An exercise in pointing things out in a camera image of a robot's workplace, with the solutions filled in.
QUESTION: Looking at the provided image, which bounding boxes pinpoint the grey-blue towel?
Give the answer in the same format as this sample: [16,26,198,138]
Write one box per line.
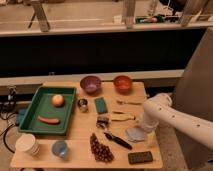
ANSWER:
[125,126,146,142]

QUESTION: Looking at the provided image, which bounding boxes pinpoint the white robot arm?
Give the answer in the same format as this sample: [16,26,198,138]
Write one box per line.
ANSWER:
[140,93,213,150]

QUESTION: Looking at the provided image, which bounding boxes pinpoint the green plastic tray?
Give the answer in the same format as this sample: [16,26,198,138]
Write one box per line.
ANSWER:
[19,86,76,135]

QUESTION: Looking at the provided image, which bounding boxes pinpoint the black rectangular block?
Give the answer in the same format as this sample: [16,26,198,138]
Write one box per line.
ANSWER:
[128,151,153,164]

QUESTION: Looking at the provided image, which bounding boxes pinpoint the small dark binder clip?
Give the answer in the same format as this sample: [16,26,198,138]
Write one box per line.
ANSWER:
[96,116,109,129]

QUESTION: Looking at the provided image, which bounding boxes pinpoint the bunch of dark grapes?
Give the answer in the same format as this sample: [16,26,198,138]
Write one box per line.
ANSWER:
[90,133,114,163]

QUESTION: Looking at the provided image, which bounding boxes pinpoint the green sponge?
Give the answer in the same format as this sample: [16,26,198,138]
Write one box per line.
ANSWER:
[94,97,108,114]

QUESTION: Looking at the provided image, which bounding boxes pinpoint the orange bowl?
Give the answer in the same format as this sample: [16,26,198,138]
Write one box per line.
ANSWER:
[113,75,132,93]

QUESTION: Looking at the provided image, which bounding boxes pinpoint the small metal cup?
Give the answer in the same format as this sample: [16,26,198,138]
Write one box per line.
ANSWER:
[77,98,88,113]

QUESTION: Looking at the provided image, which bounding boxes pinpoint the purple bowl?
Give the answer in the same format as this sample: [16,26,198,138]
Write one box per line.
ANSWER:
[80,75,101,94]

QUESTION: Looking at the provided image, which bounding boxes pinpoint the orange peach fruit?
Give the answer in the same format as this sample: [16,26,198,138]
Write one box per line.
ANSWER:
[52,94,64,107]

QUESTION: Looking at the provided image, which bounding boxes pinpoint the red sausage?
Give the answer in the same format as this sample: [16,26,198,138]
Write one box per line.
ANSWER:
[37,116,60,124]

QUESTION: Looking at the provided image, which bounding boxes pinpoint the white paper cup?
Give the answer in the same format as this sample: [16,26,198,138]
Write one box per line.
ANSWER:
[15,134,39,155]

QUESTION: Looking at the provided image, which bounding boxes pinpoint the blue cloth beside table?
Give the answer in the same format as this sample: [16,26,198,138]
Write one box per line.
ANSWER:
[15,108,27,126]

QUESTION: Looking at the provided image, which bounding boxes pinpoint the wooden handled fork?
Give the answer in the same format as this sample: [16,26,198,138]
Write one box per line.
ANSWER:
[116,100,142,105]

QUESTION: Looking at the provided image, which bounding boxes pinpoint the black cables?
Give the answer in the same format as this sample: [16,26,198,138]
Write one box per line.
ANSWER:
[0,99,18,154]

